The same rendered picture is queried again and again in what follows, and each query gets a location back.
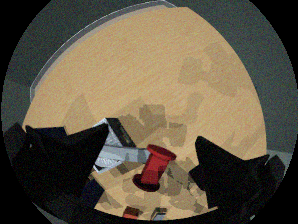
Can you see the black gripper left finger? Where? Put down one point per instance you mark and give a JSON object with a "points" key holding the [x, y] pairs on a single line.
{"points": [[71, 156]]}

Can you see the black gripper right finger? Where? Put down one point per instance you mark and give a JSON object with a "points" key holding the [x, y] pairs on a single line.
{"points": [[222, 172]]}

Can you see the dark blue rectangular frame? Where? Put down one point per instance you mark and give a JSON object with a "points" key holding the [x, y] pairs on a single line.
{"points": [[92, 192]]}

